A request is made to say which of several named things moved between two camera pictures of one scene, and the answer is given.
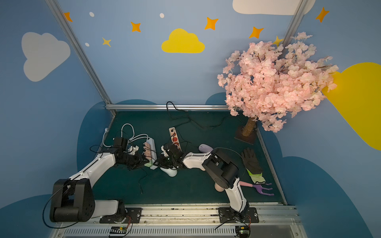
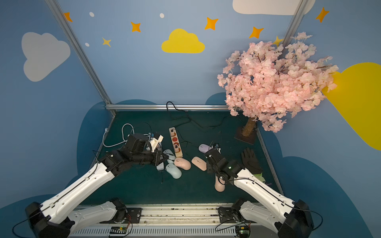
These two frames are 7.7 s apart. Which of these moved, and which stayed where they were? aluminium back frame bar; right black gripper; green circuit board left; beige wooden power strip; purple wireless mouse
Moved: right black gripper
Stayed: beige wooden power strip; aluminium back frame bar; purple wireless mouse; green circuit board left
